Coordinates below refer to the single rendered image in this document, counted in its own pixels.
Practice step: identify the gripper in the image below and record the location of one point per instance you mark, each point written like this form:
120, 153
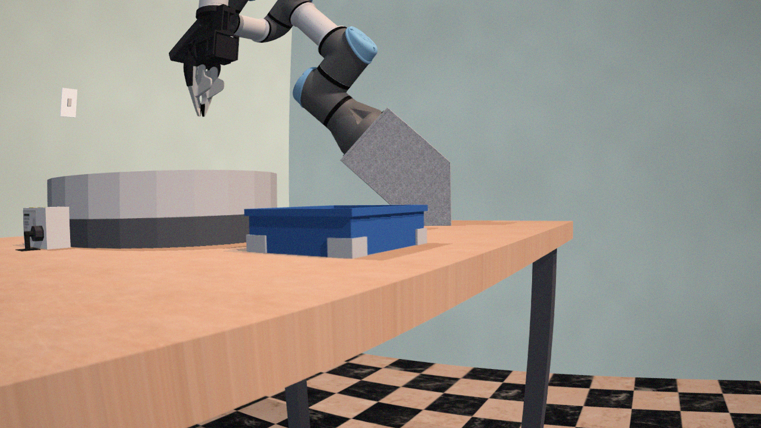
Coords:
209, 50

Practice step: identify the blue crate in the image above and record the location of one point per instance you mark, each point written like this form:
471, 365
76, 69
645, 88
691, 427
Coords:
349, 232

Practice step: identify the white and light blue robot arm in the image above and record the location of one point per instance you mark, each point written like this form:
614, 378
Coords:
321, 90

